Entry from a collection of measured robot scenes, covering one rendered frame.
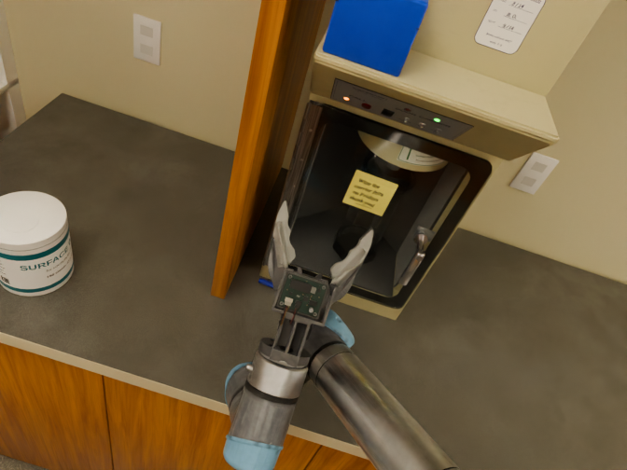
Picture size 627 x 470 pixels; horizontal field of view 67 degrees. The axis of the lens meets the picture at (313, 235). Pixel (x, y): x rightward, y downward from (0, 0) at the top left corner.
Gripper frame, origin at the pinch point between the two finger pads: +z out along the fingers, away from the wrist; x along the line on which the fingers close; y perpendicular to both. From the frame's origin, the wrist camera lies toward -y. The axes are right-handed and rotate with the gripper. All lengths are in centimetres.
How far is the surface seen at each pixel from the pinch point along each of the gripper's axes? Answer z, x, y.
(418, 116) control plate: 16.9, -7.2, 3.1
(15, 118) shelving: 4, 93, -75
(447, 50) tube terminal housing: 26.7, -8.3, 3.0
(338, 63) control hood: 17.4, 5.2, 9.9
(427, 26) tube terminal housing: 28.2, -4.5, 4.5
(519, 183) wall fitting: 28, -48, -55
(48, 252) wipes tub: -20, 43, -17
